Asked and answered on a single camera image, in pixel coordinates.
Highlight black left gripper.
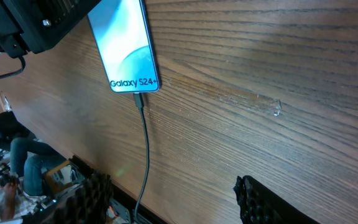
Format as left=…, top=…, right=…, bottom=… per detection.
left=0, top=0, right=100, bottom=58

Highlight black USB charging cable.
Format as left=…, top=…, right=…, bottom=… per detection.
left=131, top=92, right=151, bottom=224

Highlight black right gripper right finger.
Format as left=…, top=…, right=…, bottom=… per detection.
left=233, top=175, right=318, bottom=224

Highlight blue Samsung Galaxy smartphone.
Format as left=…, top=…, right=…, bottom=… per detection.
left=88, top=0, right=160, bottom=93

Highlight person in blue jeans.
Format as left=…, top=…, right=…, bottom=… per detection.
left=10, top=138, right=66, bottom=196

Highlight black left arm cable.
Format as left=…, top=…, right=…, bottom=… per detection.
left=0, top=55, right=27, bottom=85

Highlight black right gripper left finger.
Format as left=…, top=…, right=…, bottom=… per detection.
left=40, top=172, right=113, bottom=224

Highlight clear tape strip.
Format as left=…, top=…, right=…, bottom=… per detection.
left=219, top=92, right=282, bottom=116

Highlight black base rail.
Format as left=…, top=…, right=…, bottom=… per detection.
left=68, top=156, right=167, bottom=224

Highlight person in plaid shirt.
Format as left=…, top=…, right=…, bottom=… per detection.
left=0, top=182, right=47, bottom=222

